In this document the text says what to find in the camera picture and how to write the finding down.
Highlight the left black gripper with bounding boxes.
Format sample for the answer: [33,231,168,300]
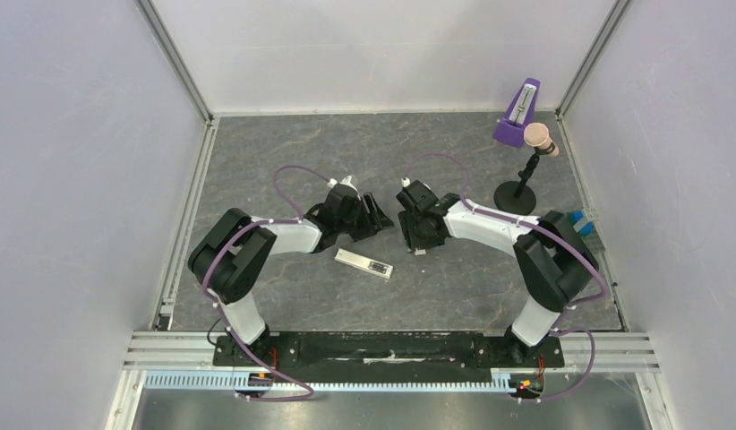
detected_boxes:
[336,192,394,243]

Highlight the white remote control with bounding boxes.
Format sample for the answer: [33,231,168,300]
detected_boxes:
[334,248,393,280]

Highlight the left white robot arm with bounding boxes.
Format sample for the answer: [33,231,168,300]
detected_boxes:
[187,184,394,366]

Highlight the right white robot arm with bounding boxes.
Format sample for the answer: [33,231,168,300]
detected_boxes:
[397,178,599,366]

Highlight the black stand with pink head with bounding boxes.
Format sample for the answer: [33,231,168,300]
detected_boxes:
[493,123,560,215]

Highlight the purple metronome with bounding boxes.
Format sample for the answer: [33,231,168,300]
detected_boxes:
[492,78,541,148]

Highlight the blue and grey bricks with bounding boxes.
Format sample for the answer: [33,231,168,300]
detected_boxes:
[567,209,599,237]

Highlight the grey brick baseplate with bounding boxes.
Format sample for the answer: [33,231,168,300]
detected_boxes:
[582,220,606,254]

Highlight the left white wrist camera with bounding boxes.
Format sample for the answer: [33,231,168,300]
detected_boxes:
[327,175,359,198]

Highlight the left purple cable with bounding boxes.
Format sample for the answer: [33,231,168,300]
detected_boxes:
[201,164,339,403]

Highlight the purple cable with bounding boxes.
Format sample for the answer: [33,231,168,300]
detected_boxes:
[201,164,339,403]
[400,151,612,405]

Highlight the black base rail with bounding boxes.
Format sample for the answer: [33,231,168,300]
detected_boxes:
[212,329,565,386]

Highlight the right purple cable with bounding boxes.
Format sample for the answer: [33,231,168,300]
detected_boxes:
[400,151,612,405]

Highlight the white slotted cable duct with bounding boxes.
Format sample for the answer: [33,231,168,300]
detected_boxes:
[143,367,526,395]

